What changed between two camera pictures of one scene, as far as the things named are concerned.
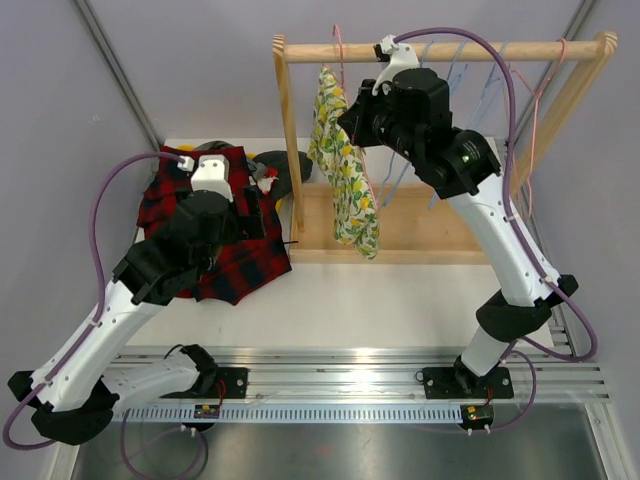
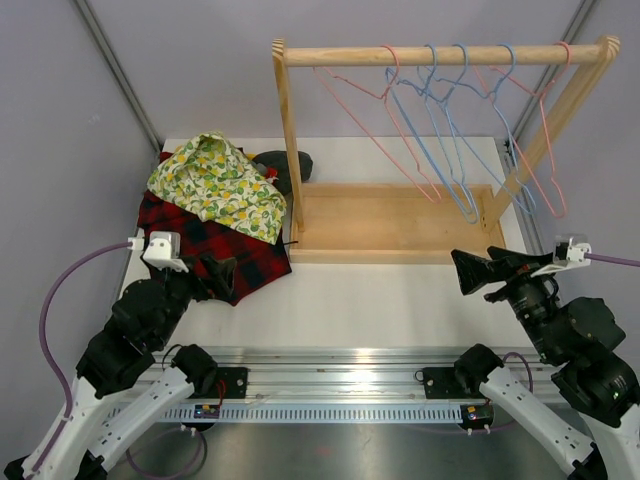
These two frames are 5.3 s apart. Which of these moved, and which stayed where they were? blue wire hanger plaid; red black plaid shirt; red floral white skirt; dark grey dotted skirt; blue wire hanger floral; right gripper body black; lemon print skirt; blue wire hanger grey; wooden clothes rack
Moved: blue wire hanger plaid; blue wire hanger floral; right gripper body black; lemon print skirt; blue wire hanger grey
Stayed: wooden clothes rack; red black plaid shirt; dark grey dotted skirt; red floral white skirt
